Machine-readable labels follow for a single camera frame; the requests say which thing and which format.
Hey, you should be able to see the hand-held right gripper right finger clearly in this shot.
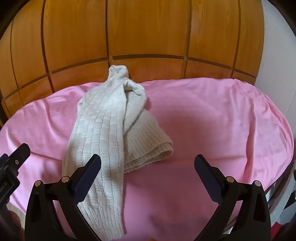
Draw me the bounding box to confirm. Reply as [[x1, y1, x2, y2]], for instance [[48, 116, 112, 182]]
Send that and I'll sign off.
[[194, 155, 271, 241]]

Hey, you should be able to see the pink bed sheet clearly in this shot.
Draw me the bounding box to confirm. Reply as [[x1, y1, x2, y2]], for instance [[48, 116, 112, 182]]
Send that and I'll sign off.
[[0, 77, 295, 241]]

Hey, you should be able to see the wooden wardrobe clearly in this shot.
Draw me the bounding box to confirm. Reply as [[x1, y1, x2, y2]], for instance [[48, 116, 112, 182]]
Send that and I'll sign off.
[[0, 0, 265, 121]]

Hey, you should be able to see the wooden bed frame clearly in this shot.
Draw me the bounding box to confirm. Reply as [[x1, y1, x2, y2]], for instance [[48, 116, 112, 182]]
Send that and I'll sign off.
[[265, 160, 296, 211]]

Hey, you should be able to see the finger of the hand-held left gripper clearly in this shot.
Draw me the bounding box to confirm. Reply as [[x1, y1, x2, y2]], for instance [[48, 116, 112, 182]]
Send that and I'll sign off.
[[0, 143, 31, 171]]

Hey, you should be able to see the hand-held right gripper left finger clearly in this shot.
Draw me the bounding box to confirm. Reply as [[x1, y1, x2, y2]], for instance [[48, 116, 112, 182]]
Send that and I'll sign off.
[[24, 153, 102, 241]]

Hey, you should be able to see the white knit sweater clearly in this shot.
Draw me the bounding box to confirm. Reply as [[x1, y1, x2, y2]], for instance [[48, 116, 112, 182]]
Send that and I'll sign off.
[[62, 65, 174, 234]]

